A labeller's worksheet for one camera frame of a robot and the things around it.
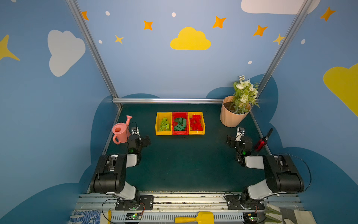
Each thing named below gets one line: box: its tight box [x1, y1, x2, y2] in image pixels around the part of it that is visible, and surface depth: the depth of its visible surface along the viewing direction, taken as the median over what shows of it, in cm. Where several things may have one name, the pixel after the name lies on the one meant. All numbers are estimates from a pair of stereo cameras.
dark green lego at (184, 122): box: [182, 118, 187, 128], surface depth 107 cm
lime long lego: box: [160, 117, 169, 126], surface depth 108 cm
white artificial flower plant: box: [231, 75, 260, 115], surface depth 95 cm
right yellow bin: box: [187, 111, 206, 135], surface depth 104 cm
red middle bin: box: [172, 112, 189, 136], surface depth 107 cm
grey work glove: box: [264, 203, 317, 224], surface depth 71 cm
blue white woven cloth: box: [69, 209, 102, 224], surface depth 70 cm
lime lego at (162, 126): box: [159, 122, 166, 132], surface depth 106 cm
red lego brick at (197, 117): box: [192, 114, 201, 122], surface depth 110 cm
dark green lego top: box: [174, 117, 185, 125], surface depth 109 cm
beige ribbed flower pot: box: [220, 95, 251, 128], surface depth 103 cm
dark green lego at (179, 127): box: [174, 124, 185, 132], surface depth 106 cm
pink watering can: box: [111, 115, 133, 145], surface depth 94 cm
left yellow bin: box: [155, 112, 173, 136], surface depth 105 cm
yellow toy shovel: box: [174, 210, 215, 224], surface depth 70 cm
